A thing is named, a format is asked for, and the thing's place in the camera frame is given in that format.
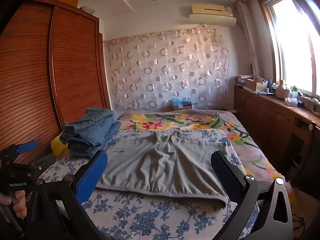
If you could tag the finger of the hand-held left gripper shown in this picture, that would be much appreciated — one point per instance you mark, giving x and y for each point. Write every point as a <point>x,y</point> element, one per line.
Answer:
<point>26,147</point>
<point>42,162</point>

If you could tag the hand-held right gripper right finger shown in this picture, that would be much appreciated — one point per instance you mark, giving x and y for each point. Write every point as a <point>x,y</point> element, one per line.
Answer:
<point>226,177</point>

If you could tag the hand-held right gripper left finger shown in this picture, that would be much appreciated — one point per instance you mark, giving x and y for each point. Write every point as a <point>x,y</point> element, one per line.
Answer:
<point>91,180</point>

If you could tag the grey pants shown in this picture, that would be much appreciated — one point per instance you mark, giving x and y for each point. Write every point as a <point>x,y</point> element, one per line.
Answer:
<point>162,165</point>

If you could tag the person's left hand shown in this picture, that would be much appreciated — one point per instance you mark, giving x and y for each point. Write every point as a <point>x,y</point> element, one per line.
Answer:
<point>17,205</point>

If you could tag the yellow plastic object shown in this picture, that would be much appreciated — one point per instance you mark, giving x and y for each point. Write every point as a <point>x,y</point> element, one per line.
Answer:
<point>58,147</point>

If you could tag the folded blue jeans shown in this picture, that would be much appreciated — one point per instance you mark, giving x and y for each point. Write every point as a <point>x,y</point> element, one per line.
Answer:
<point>95,120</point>
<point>87,142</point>

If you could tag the colourful floral blanket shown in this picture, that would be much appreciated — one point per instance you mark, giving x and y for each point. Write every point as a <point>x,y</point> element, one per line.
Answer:
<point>225,127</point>

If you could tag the blue floral bed sheet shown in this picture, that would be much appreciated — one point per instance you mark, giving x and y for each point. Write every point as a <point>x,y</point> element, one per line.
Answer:
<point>150,220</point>

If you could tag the wooden side cabinet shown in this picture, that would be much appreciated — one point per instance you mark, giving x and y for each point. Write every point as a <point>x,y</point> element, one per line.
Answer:
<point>270,120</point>

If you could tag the teal box by curtain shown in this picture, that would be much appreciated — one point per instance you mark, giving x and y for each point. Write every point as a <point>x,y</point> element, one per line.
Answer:
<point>181,103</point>

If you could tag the open cardboard box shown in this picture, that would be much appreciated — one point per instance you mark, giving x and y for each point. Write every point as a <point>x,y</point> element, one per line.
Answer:
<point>256,85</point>

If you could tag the white tissue pack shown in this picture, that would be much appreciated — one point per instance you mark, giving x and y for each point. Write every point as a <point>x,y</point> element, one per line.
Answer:
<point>290,102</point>

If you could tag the wooden slatted wardrobe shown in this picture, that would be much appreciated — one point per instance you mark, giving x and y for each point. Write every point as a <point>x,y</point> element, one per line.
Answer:
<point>75,60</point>

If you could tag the blue bottle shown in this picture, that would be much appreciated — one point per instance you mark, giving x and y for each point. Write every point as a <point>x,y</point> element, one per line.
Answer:
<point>269,86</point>

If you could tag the white jug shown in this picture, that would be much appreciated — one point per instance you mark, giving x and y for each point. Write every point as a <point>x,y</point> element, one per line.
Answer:
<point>281,90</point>

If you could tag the green capped bottle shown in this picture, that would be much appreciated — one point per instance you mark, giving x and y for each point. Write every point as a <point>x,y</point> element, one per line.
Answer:
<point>295,93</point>

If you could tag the white window curtain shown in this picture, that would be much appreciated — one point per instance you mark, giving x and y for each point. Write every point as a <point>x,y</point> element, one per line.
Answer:
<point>248,37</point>

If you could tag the white box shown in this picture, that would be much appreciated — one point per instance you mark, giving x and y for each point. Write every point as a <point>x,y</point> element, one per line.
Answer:
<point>87,9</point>

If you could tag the window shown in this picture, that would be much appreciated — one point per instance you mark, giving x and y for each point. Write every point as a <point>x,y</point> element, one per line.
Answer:
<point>295,42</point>

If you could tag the white air conditioner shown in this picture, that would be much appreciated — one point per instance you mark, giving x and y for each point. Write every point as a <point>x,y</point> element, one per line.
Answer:
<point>212,12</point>

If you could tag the circle patterned wall curtain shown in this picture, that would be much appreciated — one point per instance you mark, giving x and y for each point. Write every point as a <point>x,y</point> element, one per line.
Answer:
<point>170,67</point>

